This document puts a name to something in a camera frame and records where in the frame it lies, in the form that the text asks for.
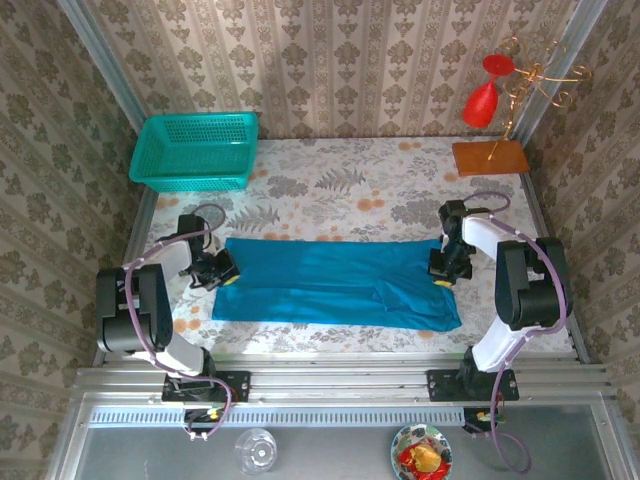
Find black connector box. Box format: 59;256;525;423
462;407;507;435
183;407;227;435

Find gold wire rack wooden base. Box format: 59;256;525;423
452;35;595;177

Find blue t-shirt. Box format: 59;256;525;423
211;237;462;332

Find grey slotted cable duct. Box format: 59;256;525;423
88;405;464;427

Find aluminium mounting rail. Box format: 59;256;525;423
74;367;616;401

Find clear glass cup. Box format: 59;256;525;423
233;427;278;476

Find red plastic wine glass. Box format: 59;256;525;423
460;54;515;130

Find aluminium frame post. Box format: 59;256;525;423
55;0;151;141
512;0;610;144

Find floral tablecloth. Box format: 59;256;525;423
122;137;576;357

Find patterned bowl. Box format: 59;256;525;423
390;423;454;480

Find red yellow snack packets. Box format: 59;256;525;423
397;443;449;474

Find teal plastic basket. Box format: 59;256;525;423
128;111;260;194

